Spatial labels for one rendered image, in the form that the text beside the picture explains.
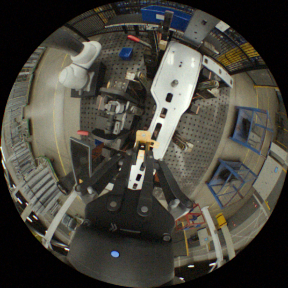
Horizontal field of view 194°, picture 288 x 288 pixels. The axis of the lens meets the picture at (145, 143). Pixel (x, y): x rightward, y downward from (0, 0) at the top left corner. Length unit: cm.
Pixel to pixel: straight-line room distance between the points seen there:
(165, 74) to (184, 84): 12
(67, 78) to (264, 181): 861
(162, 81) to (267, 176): 795
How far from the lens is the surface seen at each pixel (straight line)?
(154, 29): 41
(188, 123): 82
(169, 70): 51
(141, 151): 23
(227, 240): 747
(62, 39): 55
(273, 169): 791
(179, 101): 47
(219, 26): 93
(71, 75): 70
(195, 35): 69
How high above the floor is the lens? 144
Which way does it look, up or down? 70 degrees down
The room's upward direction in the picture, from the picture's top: 171 degrees counter-clockwise
